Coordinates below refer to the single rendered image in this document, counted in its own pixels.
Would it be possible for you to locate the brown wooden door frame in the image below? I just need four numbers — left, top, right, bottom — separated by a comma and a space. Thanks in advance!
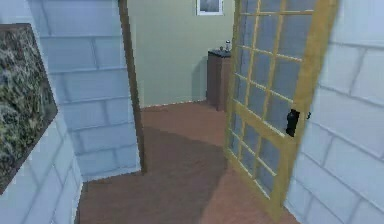
117, 0, 148, 175

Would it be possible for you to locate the yellow glass-paned room door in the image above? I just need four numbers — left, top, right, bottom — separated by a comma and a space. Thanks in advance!
223, 0, 340, 222

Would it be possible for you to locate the white framed wall picture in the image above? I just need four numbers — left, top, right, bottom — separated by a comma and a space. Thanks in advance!
195, 0, 225, 17

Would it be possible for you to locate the dark framed green picture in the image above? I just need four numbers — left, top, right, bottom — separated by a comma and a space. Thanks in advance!
0, 22, 59, 196

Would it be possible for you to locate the brown cabinet with dark top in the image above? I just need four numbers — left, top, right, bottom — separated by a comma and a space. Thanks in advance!
205, 49, 232, 112

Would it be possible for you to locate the black door handle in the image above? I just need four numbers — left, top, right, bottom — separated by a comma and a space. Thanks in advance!
285, 108, 312, 138

